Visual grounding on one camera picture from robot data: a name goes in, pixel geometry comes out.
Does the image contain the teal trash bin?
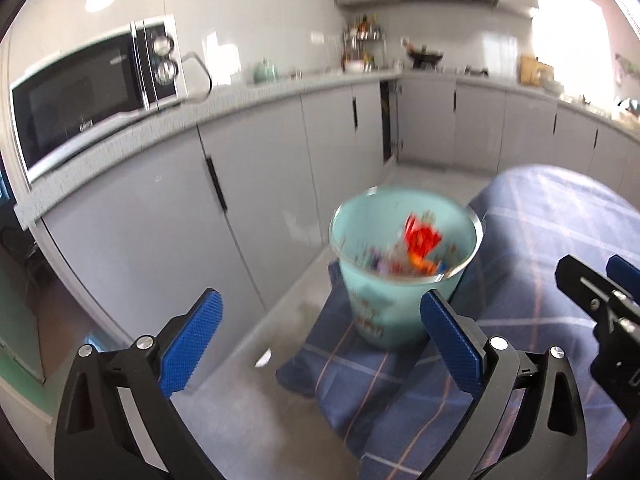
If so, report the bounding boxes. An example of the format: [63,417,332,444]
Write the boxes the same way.
[328,186,485,351]

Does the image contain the grey kitchen base cabinets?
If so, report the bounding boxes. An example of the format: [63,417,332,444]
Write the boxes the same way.
[15,72,640,361]

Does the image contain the black wok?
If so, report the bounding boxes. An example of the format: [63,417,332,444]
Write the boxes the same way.
[401,37,446,68]

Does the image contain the black power cable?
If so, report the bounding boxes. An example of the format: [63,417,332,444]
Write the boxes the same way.
[177,51,213,106]

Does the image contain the teal kettle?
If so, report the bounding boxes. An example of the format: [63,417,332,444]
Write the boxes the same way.
[252,58,280,86]

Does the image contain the orange plastic wrapper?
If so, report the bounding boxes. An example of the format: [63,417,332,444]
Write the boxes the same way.
[407,254,441,276]

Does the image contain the gas stove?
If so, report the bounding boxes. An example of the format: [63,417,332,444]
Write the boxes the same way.
[445,62,491,78]

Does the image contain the hanging wall cloths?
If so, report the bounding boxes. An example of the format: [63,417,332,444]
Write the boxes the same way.
[614,52,640,78]

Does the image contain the grey pot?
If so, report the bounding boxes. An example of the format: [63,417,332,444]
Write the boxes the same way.
[535,70,563,93]

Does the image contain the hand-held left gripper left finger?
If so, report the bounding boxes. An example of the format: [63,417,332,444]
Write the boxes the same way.
[54,287,224,480]

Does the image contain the red plastic bag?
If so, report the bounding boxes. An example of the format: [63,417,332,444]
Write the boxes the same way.
[402,212,446,261]

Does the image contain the blue plaid blanket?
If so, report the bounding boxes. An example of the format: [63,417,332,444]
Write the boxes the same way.
[275,164,640,480]

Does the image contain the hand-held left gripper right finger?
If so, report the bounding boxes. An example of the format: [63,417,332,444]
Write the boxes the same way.
[420,289,587,480]

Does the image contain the wooden cutting board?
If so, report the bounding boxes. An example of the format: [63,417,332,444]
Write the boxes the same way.
[519,54,555,86]

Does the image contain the black and white microwave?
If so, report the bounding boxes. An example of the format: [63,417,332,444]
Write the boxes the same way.
[9,14,190,186]

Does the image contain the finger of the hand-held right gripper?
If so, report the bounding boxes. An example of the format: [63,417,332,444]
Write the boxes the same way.
[555,254,622,318]
[606,254,640,307]

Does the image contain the metal spice rack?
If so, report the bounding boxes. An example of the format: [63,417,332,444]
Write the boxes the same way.
[341,12,388,72]

